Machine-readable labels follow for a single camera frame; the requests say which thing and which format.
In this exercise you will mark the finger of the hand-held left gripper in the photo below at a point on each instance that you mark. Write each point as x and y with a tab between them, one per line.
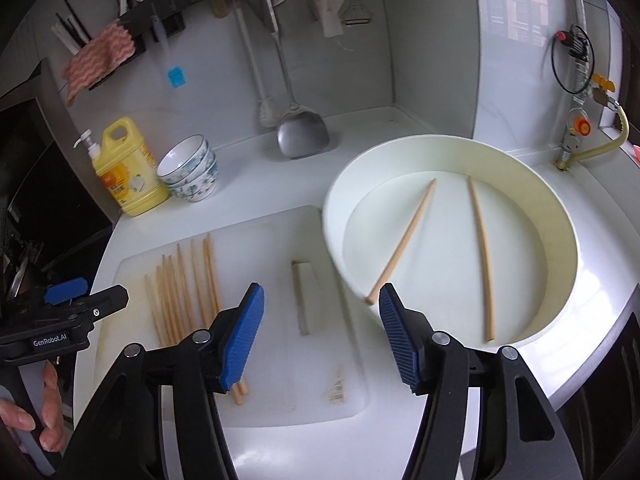
107	300
65	292

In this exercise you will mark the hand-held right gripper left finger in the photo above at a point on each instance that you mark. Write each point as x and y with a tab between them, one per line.
245	335

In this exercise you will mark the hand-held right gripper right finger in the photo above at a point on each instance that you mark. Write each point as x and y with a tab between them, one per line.
400	340

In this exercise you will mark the row of wooden chopsticks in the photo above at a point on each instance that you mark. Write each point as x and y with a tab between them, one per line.
172	300

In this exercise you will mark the white round basin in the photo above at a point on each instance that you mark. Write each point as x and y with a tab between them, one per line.
440	260

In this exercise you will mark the light wooden chopstick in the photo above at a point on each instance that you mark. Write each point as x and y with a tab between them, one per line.
402	240
484	260

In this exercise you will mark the person's left hand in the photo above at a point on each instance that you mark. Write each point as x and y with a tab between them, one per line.
52	410

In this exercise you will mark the white plastic cutting board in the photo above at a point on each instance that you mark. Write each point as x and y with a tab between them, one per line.
280	370

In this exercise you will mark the black gas stove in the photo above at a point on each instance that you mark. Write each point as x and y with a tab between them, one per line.
30	185

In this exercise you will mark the yellow detergent pump bottle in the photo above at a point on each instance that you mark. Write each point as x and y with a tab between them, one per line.
130	170

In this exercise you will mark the white blue patterned bowl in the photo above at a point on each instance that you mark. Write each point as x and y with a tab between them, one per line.
213	170
200	193
182	160

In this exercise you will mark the metal wok spatula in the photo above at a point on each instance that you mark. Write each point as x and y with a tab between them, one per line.
302	135

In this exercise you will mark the blue silicone brush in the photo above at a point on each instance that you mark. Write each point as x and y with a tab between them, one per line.
176	77

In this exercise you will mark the pink white striped cloth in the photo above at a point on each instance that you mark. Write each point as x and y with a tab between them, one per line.
100	55

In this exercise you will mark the bundle of dark thin sticks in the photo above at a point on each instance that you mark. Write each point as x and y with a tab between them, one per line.
75	30

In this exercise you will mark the orange round knob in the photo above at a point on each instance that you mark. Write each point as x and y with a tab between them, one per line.
581	126

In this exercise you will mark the pink plastic dish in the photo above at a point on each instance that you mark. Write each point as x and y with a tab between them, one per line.
636	154

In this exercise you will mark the metal peeler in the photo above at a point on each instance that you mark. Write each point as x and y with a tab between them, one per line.
357	12

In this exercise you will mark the gas valve with red button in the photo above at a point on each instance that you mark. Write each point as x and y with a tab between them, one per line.
575	42

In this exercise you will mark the grey metal gas pipe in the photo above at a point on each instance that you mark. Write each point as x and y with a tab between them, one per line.
579	10

